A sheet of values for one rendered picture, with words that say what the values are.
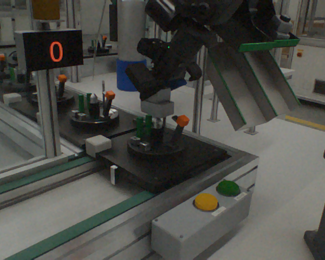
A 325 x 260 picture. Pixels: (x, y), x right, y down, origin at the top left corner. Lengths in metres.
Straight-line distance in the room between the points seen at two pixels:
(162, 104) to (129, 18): 0.97
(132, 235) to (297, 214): 0.42
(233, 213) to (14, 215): 0.41
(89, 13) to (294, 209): 12.26
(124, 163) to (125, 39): 1.02
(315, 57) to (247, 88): 3.90
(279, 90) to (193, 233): 0.68
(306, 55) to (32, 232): 4.56
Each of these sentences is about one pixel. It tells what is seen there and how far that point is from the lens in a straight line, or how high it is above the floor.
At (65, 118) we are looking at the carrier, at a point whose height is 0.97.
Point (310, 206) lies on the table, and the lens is 0.87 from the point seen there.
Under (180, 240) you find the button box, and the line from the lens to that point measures 0.54.
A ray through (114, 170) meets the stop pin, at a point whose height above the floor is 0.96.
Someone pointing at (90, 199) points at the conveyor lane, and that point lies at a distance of 0.70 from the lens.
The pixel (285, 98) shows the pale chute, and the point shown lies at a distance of 1.11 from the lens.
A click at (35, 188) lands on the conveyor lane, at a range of 0.74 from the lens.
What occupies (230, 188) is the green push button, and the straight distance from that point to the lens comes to 0.65.
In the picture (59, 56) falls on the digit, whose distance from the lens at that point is 0.69.
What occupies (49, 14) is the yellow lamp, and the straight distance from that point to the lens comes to 0.68.
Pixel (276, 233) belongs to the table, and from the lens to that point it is 0.75.
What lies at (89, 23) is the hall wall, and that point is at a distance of 12.85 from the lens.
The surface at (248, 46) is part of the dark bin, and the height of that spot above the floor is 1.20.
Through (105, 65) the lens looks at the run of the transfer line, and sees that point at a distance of 2.10.
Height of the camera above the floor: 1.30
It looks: 22 degrees down
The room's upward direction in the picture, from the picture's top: 2 degrees clockwise
